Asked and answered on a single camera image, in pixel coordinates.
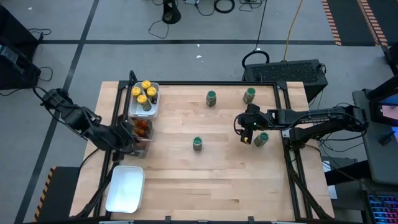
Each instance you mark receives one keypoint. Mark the black aluminium table frame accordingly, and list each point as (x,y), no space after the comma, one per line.
(217,83)

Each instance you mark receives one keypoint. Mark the black computer keyboard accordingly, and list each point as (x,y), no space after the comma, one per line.
(384,208)

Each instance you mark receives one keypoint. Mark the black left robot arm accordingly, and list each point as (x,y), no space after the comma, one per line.
(74,116)

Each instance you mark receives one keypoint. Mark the yellow-lid spice jar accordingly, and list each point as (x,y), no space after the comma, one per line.
(142,99)
(146,84)
(136,91)
(151,91)

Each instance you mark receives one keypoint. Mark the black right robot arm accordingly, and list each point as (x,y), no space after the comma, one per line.
(311,116)

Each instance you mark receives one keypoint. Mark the grey plastic bin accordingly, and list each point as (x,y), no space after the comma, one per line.
(145,153)

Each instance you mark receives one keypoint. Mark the grey desk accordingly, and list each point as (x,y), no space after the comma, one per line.
(382,161)

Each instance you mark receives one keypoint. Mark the black perforated computer case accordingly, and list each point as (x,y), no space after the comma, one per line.
(284,73)

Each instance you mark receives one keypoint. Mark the green-lid oregano jar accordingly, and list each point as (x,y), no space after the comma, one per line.
(211,94)
(197,141)
(250,91)
(263,136)

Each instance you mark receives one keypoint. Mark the black cabinet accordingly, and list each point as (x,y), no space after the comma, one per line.
(12,28)

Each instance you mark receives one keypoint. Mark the white plastic bin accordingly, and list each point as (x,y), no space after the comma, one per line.
(135,109)
(125,189)

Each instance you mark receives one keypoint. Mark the black computer monitor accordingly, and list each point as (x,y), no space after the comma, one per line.
(374,102)

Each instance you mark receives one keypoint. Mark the black equipment case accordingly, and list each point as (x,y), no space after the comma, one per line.
(18,71)

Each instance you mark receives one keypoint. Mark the yellow tape band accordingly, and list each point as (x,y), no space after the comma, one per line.
(246,141)

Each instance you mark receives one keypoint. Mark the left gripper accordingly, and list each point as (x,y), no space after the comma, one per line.
(126,140)

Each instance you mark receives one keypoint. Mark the black mat orange stripes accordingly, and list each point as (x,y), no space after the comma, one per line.
(348,18)
(62,193)

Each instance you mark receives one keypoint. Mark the black pole stand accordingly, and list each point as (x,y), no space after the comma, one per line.
(171,14)

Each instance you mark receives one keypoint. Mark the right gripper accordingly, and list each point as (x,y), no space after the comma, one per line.
(253,121)

